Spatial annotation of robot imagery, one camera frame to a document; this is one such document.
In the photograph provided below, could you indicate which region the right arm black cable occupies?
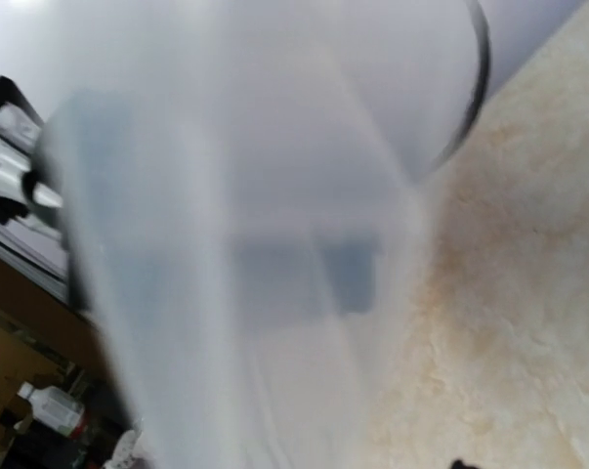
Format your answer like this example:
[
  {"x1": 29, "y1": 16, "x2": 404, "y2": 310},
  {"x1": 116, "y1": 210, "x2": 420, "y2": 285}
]
[{"x1": 420, "y1": 0, "x2": 493, "y2": 177}]

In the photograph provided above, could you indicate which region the clear plastic pill organizer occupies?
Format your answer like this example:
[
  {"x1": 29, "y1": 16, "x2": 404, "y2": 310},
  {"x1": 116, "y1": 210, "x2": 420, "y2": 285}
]
[{"x1": 34, "y1": 0, "x2": 451, "y2": 469}]

